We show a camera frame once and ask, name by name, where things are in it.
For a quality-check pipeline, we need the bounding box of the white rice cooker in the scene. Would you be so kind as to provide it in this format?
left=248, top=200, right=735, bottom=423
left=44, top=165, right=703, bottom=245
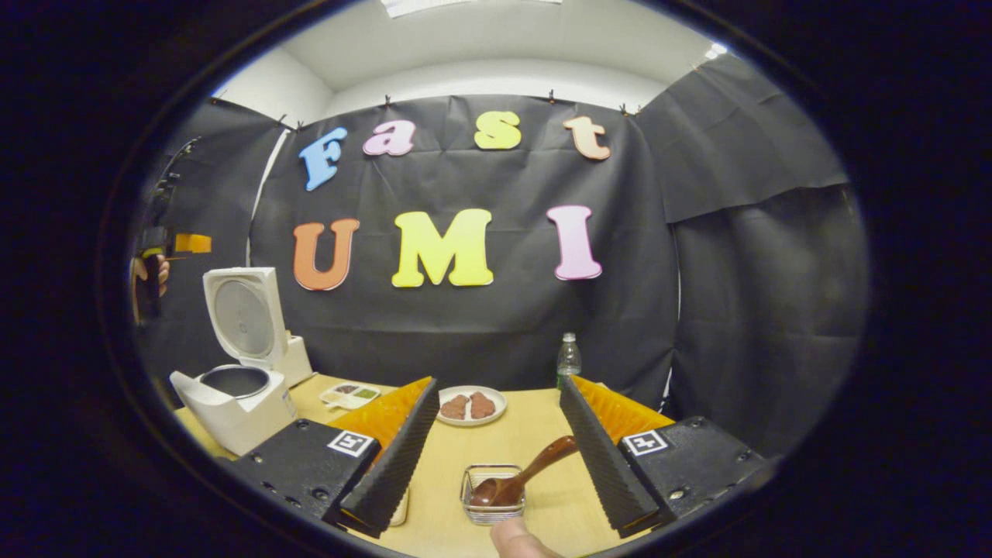
left=170, top=267, right=299, bottom=456

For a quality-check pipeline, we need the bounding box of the white round plate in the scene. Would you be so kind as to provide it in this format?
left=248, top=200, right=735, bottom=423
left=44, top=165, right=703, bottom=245
left=436, top=385, right=508, bottom=428

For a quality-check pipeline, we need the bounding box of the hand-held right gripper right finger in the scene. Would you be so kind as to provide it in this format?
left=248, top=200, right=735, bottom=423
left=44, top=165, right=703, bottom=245
left=560, top=374, right=784, bottom=538

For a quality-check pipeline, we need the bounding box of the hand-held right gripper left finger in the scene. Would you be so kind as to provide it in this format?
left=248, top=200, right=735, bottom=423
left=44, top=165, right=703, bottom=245
left=230, top=377, right=441, bottom=541

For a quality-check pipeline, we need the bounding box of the white toaster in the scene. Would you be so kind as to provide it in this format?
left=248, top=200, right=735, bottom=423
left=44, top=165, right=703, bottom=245
left=273, top=332, right=315, bottom=388

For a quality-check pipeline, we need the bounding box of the clear ribbed chopstick holder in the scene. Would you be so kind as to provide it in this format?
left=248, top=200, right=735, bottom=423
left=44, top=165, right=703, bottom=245
left=460, top=464, right=527, bottom=527

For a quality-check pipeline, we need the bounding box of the white divided condiment dish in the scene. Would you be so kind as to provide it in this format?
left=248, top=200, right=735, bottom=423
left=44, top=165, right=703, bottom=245
left=319, top=382, right=382, bottom=410

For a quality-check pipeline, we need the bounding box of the black backdrop cloth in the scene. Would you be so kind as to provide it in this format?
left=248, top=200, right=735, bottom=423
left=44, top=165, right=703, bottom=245
left=128, top=54, right=869, bottom=458

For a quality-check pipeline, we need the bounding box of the large ceiling light panel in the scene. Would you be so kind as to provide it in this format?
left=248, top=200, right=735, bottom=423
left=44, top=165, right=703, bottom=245
left=380, top=0, right=563, bottom=18

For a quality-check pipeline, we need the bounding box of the brown wooden spoon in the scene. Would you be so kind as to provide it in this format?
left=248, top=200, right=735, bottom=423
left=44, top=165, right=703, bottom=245
left=470, top=435, right=580, bottom=508

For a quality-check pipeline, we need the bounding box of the green label water bottle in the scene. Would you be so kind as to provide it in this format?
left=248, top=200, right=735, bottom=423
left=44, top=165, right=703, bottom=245
left=556, top=332, right=582, bottom=391

